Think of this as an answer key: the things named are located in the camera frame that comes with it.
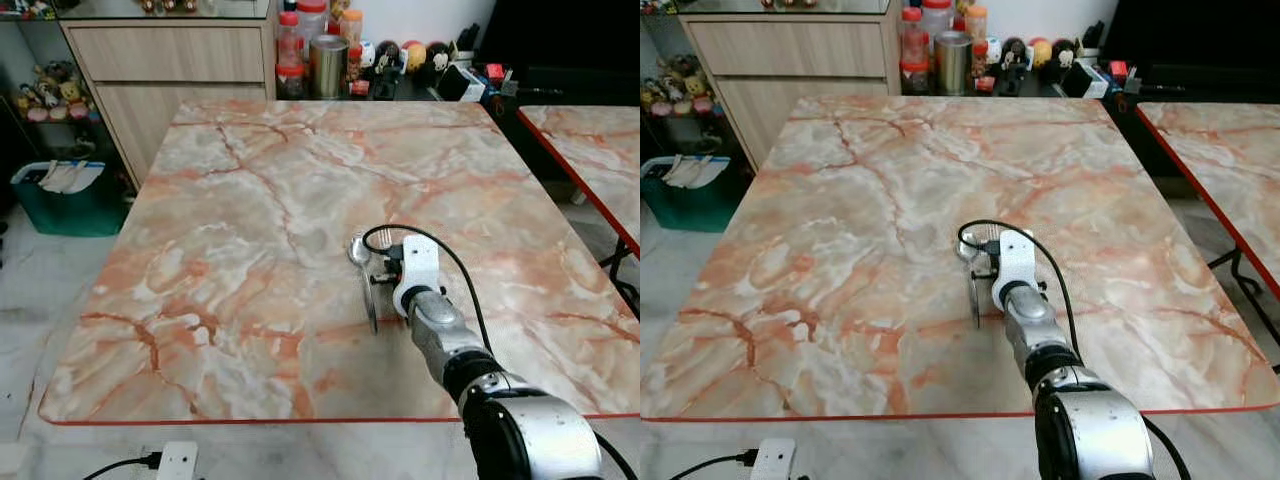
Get silver metal spoon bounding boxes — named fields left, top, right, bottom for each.
left=347, top=235, right=380, bottom=335
left=955, top=232, right=986, bottom=329

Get white and black box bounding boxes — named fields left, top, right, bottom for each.
left=1060, top=62, right=1109, bottom=99
left=440, top=65, right=487, bottom=102

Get stainless steel canister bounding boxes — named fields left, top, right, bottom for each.
left=308, top=35, right=349, bottom=98
left=935, top=30, right=974, bottom=96

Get marble-pattern folding table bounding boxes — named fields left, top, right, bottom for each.
left=1135, top=100, right=1280, bottom=346
left=517, top=105, right=641, bottom=316

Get black television screen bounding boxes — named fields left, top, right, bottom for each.
left=1100, top=0, right=1280, bottom=97
left=478, top=0, right=641, bottom=101

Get light wooden drawer cabinet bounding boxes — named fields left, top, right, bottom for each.
left=60, top=15, right=279, bottom=189
left=678, top=12, right=901, bottom=171

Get green plastic bin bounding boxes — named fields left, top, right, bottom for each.
left=10, top=160, right=131, bottom=238
left=640, top=155, right=746, bottom=233

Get white papers in bin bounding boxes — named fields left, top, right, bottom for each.
left=40, top=162, right=101, bottom=194
left=665, top=157, right=729, bottom=189

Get cluster of small plush toys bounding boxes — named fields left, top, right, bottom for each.
left=643, top=55, right=716, bottom=116
left=15, top=62, right=101, bottom=123

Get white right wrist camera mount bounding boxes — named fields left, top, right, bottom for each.
left=992, top=228, right=1037, bottom=309
left=392, top=234, right=442, bottom=317

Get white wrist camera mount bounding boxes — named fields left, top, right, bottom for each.
left=750, top=438, right=798, bottom=480
left=155, top=441, right=199, bottom=480
left=392, top=234, right=442, bottom=317
left=992, top=228, right=1037, bottom=309

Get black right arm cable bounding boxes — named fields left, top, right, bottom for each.
left=957, top=219, right=1081, bottom=353
left=361, top=224, right=493, bottom=353

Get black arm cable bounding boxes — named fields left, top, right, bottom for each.
left=82, top=452, right=163, bottom=480
left=668, top=450, right=758, bottom=480
left=957, top=219, right=1081, bottom=353
left=361, top=224, right=493, bottom=353

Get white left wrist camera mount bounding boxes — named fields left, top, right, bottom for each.
left=750, top=438, right=798, bottom=480
left=155, top=441, right=199, bottom=480

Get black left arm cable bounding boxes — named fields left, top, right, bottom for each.
left=82, top=452, right=163, bottom=480
left=668, top=450, right=758, bottom=480

